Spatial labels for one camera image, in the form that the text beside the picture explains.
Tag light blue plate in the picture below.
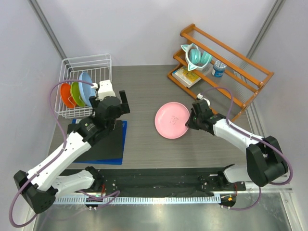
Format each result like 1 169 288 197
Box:
78 72 96 107

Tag pink plate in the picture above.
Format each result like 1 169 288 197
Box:
154 102 190 139

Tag green plate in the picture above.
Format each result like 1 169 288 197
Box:
70 82 86 107

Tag orange plate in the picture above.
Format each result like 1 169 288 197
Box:
60 83 76 108

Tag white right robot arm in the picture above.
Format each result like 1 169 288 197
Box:
186 99 291 190

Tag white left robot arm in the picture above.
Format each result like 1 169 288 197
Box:
13 90 130 214

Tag orange wooden shelf rack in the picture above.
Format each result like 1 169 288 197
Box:
167 24 274 122

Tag black mat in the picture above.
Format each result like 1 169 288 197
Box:
66 119 125 162

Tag yellow white book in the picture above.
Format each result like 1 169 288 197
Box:
172 66 201 88

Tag blue board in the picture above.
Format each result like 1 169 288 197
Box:
72 119 128 166

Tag blue lidded jar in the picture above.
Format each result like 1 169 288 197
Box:
212 60 227 77

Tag teal cat-ear headphones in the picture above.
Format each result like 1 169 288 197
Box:
181 43 212 71

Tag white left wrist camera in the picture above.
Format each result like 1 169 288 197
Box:
91 80 116 101

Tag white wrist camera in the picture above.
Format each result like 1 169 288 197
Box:
91 80 116 101
196 93 210 106

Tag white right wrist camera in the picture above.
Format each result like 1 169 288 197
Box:
196 93 210 106

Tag white wire dish rack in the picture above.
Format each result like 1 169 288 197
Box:
54 53 112 118

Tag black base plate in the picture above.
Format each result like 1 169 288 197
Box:
55 166 247 198

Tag white perforated rail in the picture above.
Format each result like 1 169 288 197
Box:
54 194 221 206

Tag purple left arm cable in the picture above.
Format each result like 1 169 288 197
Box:
9 79 121 228

